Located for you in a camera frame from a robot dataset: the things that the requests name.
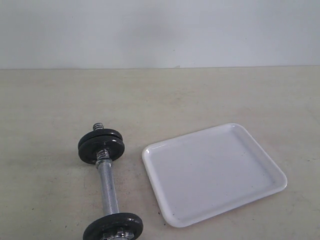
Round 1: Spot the black plate on bar right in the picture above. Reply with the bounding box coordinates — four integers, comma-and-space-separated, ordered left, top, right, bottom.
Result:
78, 136, 125, 165

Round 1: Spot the chrome collar nut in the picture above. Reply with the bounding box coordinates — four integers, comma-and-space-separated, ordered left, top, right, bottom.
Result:
101, 228, 135, 240

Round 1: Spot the chrome threaded dumbbell bar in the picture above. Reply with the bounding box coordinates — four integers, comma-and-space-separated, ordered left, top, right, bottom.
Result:
92, 122, 120, 216

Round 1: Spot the black plate on bar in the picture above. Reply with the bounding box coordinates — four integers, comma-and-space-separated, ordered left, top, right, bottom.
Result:
78, 136, 125, 165
82, 212, 144, 240

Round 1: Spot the black plate on bar left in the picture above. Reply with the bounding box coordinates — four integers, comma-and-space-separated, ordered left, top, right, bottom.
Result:
82, 212, 144, 240

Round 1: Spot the black weight plate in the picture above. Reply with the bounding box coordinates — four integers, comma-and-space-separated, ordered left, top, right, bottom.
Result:
78, 128, 123, 147

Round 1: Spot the white rectangular tray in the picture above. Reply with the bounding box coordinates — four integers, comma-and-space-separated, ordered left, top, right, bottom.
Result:
142, 123, 288, 228

